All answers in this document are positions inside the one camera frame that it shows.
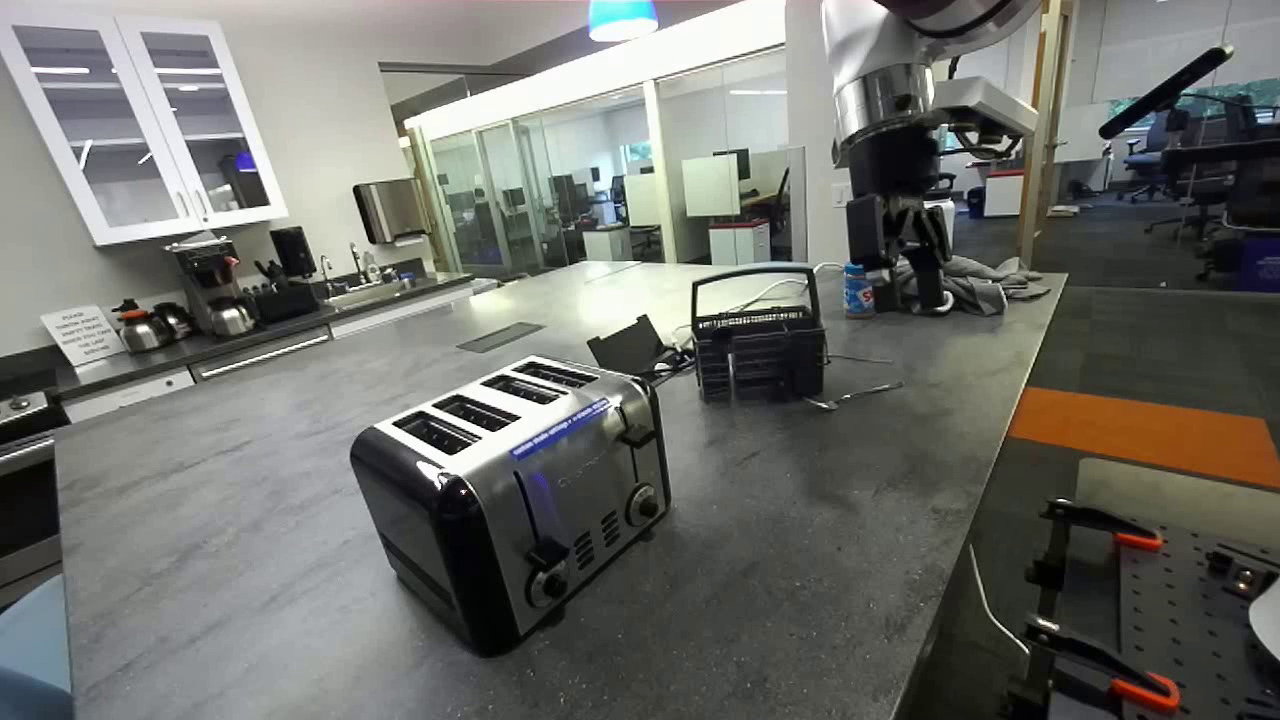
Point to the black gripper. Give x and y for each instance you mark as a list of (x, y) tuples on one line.
[(894, 218)]

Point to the silver four-slot toaster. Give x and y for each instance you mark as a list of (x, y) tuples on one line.
[(503, 499)]

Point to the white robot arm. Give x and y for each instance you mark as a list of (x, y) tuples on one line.
[(877, 65)]

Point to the silver metal fork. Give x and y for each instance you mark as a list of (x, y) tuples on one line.
[(849, 398)]

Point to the black cutlery basket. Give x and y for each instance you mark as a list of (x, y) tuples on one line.
[(759, 350)]

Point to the black flat tray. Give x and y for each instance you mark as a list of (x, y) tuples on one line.
[(637, 353)]

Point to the orange floor mat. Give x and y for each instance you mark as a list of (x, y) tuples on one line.
[(1196, 440)]

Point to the black coffee maker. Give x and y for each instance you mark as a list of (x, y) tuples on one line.
[(210, 277)]

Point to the orange-handled clamp upper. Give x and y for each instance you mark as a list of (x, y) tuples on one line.
[(1065, 516)]

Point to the orange-handled clamp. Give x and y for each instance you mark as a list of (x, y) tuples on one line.
[(1065, 516), (1078, 669)]

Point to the orange-handled clamp lower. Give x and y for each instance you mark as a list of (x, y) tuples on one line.
[(1078, 669)]

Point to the white glass-door wall cabinet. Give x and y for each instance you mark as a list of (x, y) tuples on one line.
[(147, 121)]

